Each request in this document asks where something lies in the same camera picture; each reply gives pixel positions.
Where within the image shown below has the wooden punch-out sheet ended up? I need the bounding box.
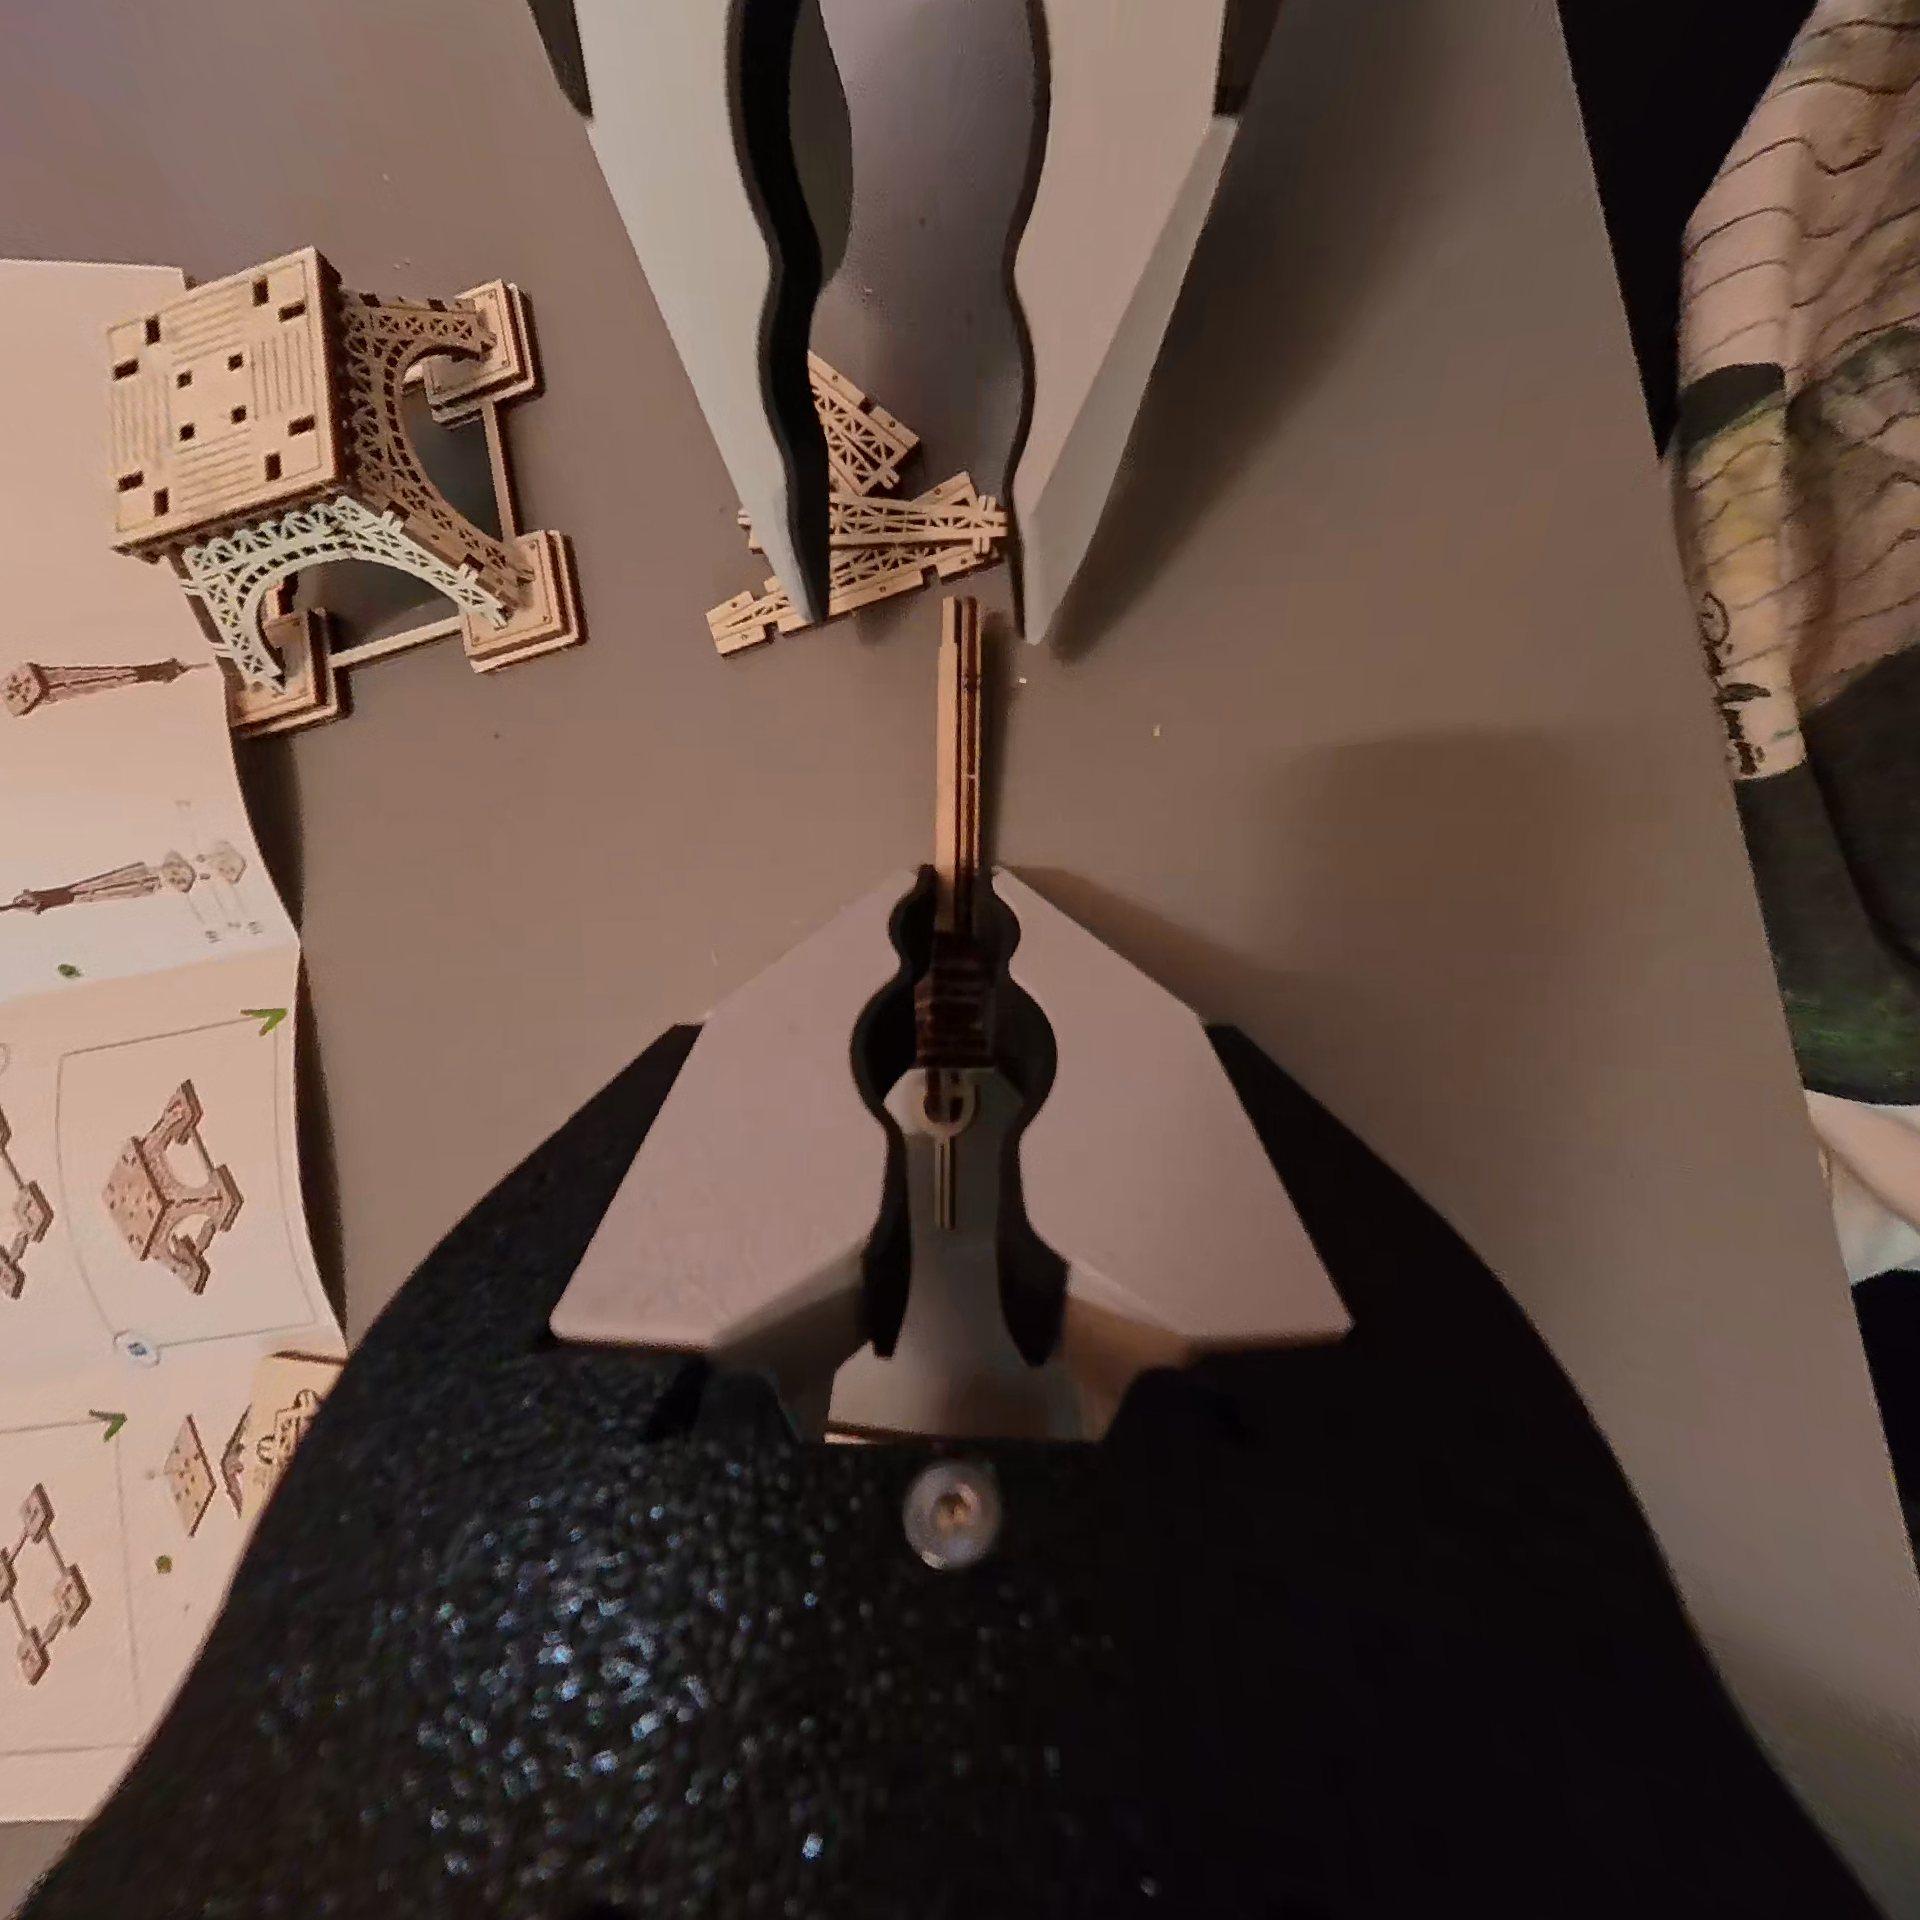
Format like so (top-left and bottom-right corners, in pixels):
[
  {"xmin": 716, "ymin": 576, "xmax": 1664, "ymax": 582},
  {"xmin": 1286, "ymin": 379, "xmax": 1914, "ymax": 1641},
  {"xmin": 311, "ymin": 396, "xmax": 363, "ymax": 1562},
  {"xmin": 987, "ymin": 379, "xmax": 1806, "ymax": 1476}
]
[{"xmin": 223, "ymin": 1347, "xmax": 354, "ymax": 1528}]

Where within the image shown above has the wooden lattice tower panel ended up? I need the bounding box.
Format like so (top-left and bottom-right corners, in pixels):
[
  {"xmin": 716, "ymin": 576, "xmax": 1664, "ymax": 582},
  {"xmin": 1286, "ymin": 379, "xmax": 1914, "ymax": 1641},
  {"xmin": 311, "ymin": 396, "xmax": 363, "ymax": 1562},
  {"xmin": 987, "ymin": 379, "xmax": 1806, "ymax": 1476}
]
[
  {"xmin": 811, "ymin": 354, "xmax": 921, "ymax": 497},
  {"xmin": 706, "ymin": 588, "xmax": 830, "ymax": 666},
  {"xmin": 736, "ymin": 471, "xmax": 1007, "ymax": 617}
]

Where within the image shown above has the wooden tower base model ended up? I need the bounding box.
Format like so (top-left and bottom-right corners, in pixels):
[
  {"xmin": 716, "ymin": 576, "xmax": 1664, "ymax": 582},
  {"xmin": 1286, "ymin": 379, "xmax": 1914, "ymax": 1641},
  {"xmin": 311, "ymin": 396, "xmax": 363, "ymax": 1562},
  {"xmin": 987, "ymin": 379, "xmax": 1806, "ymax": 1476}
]
[{"xmin": 106, "ymin": 249, "xmax": 589, "ymax": 738}]

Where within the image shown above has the folded instruction booklet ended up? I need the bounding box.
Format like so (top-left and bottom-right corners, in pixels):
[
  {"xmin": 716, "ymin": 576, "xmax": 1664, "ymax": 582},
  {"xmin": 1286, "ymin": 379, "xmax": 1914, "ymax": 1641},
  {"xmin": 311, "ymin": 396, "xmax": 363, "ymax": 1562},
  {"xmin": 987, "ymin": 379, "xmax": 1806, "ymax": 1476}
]
[{"xmin": 0, "ymin": 261, "xmax": 346, "ymax": 1826}]

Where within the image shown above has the grey desk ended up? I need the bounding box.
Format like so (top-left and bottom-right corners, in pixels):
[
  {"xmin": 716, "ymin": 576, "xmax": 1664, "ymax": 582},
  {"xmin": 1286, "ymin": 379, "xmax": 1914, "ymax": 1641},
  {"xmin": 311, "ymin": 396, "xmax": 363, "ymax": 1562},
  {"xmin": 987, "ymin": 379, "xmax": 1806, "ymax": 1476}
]
[{"xmin": 0, "ymin": 0, "xmax": 1920, "ymax": 1920}]

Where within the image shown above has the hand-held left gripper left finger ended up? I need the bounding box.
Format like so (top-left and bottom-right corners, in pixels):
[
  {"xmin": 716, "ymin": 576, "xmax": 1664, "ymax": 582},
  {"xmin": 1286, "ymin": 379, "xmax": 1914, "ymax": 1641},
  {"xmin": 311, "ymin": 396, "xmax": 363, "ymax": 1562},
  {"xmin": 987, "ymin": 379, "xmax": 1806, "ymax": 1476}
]
[{"xmin": 552, "ymin": 861, "xmax": 936, "ymax": 1434}]

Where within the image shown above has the printed white t-shirt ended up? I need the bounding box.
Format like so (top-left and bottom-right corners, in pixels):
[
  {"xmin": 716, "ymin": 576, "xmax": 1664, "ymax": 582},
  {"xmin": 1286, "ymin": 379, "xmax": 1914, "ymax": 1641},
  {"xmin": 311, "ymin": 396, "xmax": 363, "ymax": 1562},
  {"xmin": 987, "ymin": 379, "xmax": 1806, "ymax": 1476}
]
[{"xmin": 1672, "ymin": 0, "xmax": 1920, "ymax": 1276}]

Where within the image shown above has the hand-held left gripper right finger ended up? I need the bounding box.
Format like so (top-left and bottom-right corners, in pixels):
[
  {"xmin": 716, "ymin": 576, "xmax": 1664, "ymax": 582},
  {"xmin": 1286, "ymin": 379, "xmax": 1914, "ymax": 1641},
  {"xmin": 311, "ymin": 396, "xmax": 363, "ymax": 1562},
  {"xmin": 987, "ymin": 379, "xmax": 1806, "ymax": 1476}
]
[{"xmin": 994, "ymin": 861, "xmax": 1357, "ymax": 1434}]

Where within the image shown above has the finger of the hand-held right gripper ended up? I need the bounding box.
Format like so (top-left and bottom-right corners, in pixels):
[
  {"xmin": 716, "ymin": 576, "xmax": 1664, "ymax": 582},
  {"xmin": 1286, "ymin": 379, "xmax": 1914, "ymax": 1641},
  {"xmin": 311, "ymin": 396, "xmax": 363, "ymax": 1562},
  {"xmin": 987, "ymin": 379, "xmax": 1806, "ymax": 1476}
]
[
  {"xmin": 576, "ymin": 0, "xmax": 831, "ymax": 623},
  {"xmin": 994, "ymin": 0, "xmax": 1247, "ymax": 646}
]

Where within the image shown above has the wooden tower spire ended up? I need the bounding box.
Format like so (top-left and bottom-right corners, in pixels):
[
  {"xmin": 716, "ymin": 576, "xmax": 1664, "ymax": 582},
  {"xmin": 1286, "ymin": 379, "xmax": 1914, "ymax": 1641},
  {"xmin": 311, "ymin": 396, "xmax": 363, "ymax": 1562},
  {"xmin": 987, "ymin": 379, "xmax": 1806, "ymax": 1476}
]
[{"xmin": 902, "ymin": 600, "xmax": 1006, "ymax": 1235}]

